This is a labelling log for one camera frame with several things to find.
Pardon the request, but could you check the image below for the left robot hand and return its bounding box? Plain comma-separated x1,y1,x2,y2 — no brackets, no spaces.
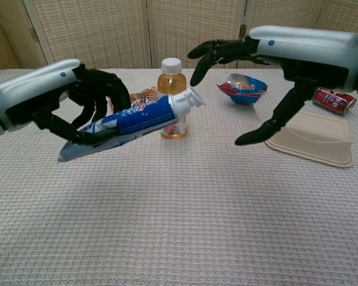
0,58,132,147

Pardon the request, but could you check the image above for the crushed red can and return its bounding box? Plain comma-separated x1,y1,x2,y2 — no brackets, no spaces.
312,86,357,116

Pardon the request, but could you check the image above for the woven beige tablecloth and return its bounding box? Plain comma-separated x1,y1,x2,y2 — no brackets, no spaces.
0,67,358,286

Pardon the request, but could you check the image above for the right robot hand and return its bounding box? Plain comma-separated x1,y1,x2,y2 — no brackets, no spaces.
187,25,358,147

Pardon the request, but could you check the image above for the beige lunch box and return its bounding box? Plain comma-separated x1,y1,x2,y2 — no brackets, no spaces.
264,111,354,169

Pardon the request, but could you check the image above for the orange drink bottle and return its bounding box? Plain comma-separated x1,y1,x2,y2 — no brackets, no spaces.
156,57,188,141

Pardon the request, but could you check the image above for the blue snack packet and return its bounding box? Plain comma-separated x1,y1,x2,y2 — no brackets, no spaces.
217,73,269,104

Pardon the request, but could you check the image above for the blue white toothpaste tube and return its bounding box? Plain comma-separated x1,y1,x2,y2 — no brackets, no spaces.
57,86,206,163

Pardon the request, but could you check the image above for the copper spouted drink pouch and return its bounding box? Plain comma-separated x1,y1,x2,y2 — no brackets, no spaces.
106,86,159,114

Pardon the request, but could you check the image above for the woven folding screen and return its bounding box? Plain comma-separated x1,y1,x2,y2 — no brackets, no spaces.
0,0,358,74

